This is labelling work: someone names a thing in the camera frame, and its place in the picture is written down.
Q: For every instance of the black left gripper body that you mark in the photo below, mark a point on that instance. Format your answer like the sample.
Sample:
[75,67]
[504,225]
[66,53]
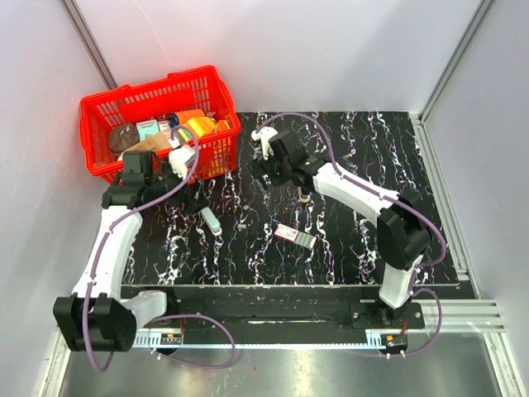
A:
[186,201]

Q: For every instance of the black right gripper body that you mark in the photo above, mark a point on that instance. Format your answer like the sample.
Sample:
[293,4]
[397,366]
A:
[276,170]

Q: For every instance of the dark stapler magazine part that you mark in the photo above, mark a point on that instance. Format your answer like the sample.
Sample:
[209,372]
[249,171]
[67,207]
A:
[303,195]

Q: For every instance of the staple box with tray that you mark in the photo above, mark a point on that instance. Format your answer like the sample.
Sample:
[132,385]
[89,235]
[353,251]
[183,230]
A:
[295,236]

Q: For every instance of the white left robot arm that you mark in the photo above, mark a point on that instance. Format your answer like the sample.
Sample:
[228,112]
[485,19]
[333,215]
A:
[94,318]

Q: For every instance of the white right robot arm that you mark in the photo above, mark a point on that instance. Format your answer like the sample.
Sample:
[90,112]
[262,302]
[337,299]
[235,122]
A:
[402,237]

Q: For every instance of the brown cardboard packet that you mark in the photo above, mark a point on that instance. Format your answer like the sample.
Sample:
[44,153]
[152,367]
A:
[156,142]

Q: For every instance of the yellow green box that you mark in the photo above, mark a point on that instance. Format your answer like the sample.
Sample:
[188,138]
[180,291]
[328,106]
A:
[201,126]

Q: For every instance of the orange cylinder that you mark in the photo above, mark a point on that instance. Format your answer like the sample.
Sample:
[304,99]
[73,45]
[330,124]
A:
[181,117]

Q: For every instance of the teal small box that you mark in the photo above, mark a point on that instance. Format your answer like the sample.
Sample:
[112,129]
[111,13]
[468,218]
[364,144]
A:
[147,128]

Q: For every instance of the brown round item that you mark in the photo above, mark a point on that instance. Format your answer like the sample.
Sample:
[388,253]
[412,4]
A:
[123,137]

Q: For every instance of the red plastic basket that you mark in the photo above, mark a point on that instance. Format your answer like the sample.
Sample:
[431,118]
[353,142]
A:
[201,88]

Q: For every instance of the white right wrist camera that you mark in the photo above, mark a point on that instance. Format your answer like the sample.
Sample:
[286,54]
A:
[263,135]

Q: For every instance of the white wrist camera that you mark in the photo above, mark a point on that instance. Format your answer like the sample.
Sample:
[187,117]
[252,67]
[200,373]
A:
[263,135]
[181,158]

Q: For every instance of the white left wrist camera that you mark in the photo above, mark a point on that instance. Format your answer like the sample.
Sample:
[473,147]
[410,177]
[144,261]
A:
[181,158]

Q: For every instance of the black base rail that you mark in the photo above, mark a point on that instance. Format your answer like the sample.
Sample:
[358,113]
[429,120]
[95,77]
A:
[277,315]

